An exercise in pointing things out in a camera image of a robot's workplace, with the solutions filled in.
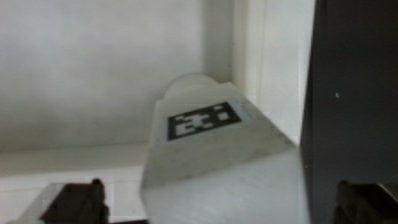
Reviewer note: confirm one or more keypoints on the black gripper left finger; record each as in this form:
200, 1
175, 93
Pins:
69, 204

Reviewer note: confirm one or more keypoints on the white table leg with tag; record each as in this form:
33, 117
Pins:
223, 173

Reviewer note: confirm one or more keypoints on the white square tabletop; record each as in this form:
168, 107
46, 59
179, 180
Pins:
94, 54

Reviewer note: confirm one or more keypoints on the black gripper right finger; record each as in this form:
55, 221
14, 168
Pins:
367, 203

